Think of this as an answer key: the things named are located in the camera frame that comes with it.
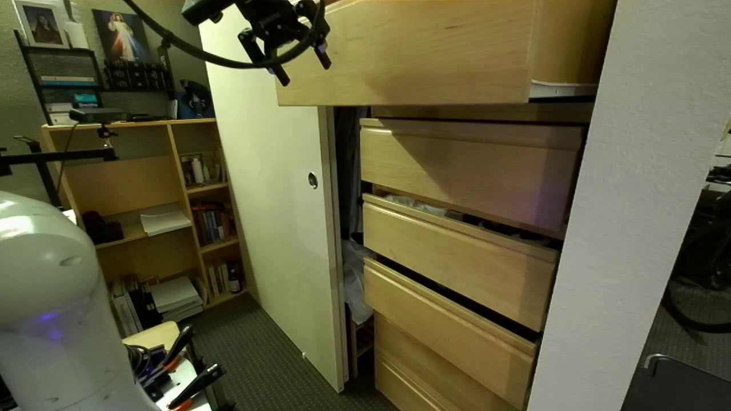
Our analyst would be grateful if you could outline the large wooden drawer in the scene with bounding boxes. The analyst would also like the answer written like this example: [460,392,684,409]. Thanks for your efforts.
[275,0,618,108]

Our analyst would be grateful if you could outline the wooden drawer with slanted front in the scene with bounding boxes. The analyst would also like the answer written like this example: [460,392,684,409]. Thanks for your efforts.
[361,191,559,333]

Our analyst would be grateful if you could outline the dark blue bag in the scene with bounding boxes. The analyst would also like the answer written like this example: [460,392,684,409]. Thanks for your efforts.
[176,78,218,120]

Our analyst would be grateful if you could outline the bicycle wheel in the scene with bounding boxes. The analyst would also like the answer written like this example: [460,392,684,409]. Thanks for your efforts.
[660,178,731,339]

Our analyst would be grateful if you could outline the wooden bookshelf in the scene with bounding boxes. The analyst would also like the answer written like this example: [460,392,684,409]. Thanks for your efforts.
[40,117,256,318]

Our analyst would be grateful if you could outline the cream sliding closet door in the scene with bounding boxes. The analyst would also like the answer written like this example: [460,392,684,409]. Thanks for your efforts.
[195,7,353,394]

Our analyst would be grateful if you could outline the religious portrait picture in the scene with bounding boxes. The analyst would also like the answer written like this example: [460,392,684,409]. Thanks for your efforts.
[91,7,156,67]

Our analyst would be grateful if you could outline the framed photo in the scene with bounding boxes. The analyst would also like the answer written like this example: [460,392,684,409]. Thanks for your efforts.
[11,0,73,51]

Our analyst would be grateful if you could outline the stack of binders and papers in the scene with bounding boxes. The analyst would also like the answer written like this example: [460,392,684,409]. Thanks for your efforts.
[107,272,208,339]

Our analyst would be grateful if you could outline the black box on shelf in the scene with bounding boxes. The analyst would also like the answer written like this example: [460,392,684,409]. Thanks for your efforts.
[80,211,125,246]

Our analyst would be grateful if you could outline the black camera on mount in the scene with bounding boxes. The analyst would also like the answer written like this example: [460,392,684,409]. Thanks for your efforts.
[67,106,131,141]

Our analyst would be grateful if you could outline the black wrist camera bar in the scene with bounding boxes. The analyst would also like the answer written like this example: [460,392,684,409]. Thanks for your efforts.
[181,0,233,28]

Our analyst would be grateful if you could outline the grey plastic bag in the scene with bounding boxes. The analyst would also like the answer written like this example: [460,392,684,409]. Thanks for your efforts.
[341,238,375,328]

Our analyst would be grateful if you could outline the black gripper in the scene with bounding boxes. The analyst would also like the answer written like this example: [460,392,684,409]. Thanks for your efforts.
[237,0,337,90]

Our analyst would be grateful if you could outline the black wire desk rack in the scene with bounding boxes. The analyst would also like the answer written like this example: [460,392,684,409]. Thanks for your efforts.
[11,30,107,125]

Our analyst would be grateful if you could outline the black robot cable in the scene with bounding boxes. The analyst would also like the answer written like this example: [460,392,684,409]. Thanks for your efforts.
[124,0,331,74]

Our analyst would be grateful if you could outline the black pen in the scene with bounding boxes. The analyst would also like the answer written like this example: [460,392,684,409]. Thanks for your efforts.
[156,325,195,369]
[168,360,228,411]

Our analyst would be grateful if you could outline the wooden drawer with wide front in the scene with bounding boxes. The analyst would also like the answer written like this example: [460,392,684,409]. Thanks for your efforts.
[359,117,588,240]

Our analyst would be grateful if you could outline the black ornate metal holder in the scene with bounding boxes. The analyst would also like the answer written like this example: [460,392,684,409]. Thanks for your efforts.
[100,43,176,95]

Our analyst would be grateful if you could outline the white paper sheets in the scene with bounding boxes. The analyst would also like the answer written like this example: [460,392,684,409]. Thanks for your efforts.
[137,206,195,240]

